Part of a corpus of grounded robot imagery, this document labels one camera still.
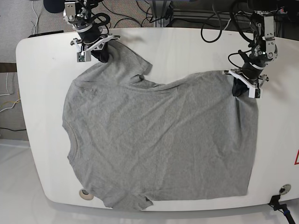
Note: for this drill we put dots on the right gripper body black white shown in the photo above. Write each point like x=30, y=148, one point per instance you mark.
x=91, y=40

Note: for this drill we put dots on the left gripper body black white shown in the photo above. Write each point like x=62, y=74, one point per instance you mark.
x=251, y=74

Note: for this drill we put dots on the grey t-shirt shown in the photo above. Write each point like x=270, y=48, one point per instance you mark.
x=134, y=142

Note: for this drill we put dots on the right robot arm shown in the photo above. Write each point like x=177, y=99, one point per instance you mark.
x=92, y=29

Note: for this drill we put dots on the dark blue round object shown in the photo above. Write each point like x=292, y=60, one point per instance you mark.
x=54, y=6

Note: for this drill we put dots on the red warning sticker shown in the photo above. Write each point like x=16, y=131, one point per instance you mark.
x=297, y=159

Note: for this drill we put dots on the silver table grommet right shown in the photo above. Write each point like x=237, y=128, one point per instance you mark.
x=285, y=189

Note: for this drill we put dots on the beige table grommet left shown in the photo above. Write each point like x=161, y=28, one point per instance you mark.
x=85, y=195

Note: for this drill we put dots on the aluminium frame leg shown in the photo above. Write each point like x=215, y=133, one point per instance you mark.
x=161, y=12

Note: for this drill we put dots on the black clamp with cable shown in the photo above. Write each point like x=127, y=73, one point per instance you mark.
x=277, y=206

